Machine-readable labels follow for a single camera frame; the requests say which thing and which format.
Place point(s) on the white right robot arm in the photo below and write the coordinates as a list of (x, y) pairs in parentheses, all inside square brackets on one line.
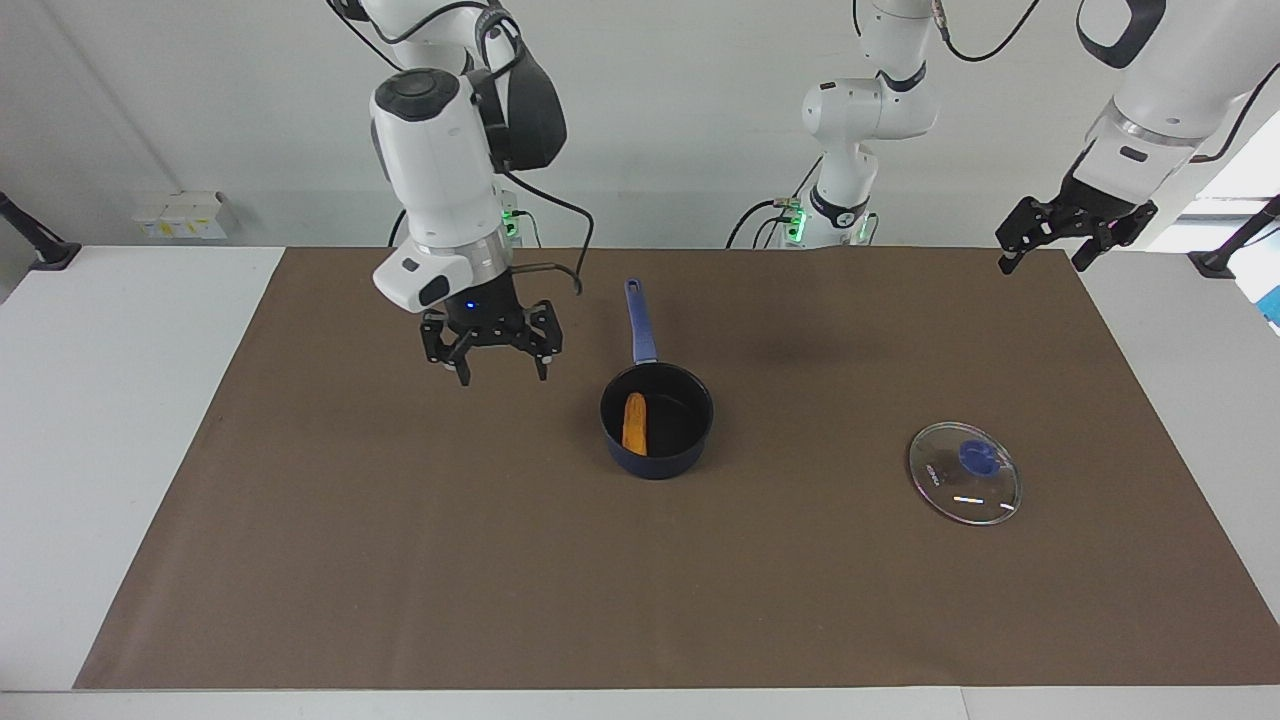
[(440, 170)]

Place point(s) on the glass lid with blue knob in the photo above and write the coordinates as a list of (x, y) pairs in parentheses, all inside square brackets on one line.
[(965, 475)]

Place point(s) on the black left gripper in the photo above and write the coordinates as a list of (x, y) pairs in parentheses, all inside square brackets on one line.
[(1090, 205)]

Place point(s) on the white wall socket box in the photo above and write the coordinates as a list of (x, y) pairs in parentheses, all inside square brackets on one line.
[(180, 217)]

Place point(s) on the dark blue saucepan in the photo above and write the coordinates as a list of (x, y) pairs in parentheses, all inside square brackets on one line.
[(690, 440)]

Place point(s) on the yellow corn cob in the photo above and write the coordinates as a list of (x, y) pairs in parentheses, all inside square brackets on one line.
[(635, 425)]

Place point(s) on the brown table mat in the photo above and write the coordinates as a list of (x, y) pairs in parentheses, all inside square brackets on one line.
[(640, 580)]

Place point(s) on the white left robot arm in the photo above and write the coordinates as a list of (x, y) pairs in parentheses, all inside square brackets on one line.
[(1170, 80)]

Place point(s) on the black clamp mount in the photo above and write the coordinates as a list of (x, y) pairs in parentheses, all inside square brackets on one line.
[(45, 250), (1225, 258)]

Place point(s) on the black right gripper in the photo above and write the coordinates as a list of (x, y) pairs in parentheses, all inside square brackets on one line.
[(485, 315)]

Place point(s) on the blue box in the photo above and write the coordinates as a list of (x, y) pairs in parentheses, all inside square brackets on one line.
[(1272, 308)]

